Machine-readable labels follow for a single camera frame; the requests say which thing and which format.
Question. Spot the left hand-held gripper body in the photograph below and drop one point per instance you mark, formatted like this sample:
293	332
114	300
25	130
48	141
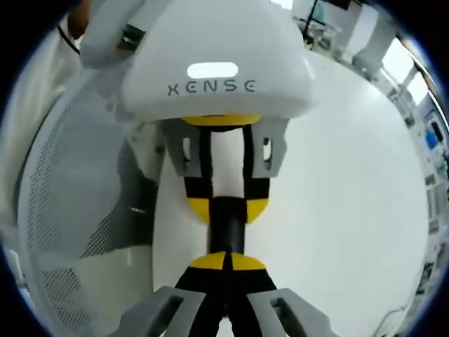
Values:
217	42

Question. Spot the bright window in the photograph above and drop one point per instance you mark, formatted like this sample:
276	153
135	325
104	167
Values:
396	63

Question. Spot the white perforated laundry basket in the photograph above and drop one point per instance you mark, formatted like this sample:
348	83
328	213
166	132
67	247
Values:
70	175

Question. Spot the blue water jug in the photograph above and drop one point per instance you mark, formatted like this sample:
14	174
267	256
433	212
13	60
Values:
431	137

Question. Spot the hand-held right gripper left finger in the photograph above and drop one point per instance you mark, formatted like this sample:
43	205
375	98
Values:
196	302

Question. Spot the black remote control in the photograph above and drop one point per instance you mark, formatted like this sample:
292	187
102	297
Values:
228	224

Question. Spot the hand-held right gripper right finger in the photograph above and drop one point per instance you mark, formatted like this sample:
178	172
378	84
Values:
256	302

